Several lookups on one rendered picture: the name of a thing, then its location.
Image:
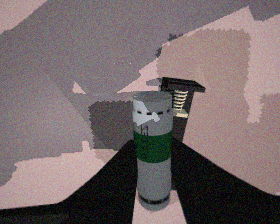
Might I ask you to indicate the grey cylindrical battery with green band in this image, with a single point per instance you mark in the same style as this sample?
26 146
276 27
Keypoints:
153 128

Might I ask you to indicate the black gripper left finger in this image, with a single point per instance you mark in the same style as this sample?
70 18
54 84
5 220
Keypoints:
106 198

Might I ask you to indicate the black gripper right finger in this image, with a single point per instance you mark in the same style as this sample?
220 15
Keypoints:
209 194

